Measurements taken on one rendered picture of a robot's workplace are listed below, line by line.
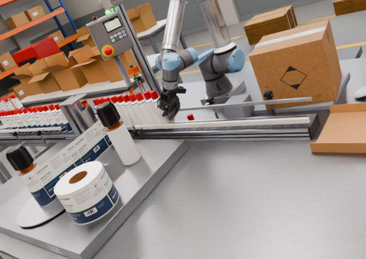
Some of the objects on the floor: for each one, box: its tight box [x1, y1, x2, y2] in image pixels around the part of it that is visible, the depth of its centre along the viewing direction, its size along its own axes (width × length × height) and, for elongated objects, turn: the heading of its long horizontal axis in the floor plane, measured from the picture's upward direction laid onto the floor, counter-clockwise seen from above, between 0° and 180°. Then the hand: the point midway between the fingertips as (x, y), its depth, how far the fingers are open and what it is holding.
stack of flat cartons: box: [243, 5, 298, 45], centre depth 557 cm, size 64×53×31 cm
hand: (171, 116), depth 179 cm, fingers closed, pressing on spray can
